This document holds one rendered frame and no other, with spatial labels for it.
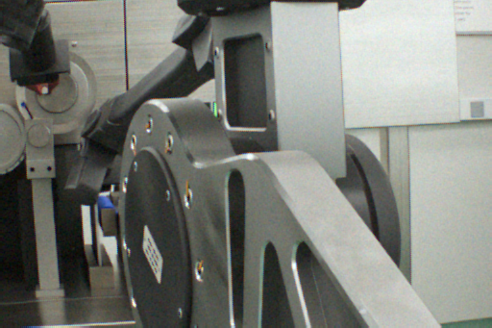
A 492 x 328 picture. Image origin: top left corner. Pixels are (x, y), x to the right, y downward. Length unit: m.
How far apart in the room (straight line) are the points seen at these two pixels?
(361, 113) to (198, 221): 1.63
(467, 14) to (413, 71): 2.63
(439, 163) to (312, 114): 4.17
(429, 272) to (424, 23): 2.72
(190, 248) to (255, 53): 0.15
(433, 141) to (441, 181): 0.19
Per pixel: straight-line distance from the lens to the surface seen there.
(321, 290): 0.45
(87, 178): 1.56
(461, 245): 4.89
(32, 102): 1.75
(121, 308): 1.60
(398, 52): 2.22
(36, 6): 1.48
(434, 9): 2.26
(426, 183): 4.77
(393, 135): 2.39
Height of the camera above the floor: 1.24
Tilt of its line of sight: 3 degrees down
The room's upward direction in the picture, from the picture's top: 3 degrees counter-clockwise
